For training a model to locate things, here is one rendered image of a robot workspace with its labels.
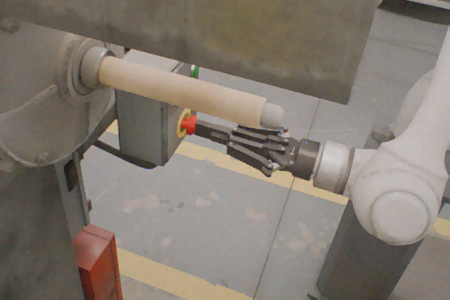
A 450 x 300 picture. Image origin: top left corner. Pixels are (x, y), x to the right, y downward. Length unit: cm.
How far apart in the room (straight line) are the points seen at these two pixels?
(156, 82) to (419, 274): 171
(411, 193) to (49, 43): 45
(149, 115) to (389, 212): 42
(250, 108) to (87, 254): 75
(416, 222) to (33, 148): 46
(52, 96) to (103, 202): 157
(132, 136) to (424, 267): 152
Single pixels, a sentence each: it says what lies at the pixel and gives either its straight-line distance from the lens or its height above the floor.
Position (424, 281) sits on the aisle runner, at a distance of 203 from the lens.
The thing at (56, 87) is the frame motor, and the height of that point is 125.
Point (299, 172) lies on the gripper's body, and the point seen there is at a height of 97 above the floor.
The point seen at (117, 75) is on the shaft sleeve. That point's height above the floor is 126.
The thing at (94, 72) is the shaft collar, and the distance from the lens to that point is 49.
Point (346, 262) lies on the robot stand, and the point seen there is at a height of 27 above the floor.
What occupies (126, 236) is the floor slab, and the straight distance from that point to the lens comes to 191.
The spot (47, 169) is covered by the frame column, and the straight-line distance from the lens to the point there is 83.
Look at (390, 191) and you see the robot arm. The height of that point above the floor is 112.
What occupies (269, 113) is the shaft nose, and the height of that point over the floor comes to 126.
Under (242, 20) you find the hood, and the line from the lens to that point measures 23.
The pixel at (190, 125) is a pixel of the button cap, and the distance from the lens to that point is 84.
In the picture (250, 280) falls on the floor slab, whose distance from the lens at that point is 181.
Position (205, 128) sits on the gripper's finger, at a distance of 84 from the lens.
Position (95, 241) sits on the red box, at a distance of 113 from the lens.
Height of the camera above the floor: 152
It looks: 39 degrees down
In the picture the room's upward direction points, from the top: 6 degrees clockwise
